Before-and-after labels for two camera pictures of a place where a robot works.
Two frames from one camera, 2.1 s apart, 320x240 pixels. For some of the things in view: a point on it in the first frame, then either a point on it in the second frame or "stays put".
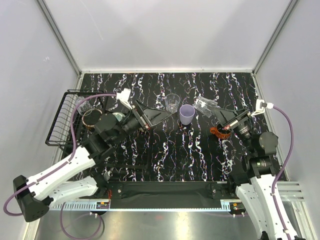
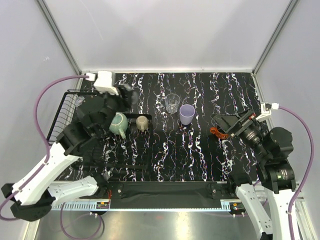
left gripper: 154,115 → 125,98
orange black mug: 221,131 stays put
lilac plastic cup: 187,112 stays put
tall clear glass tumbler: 172,101 stays put
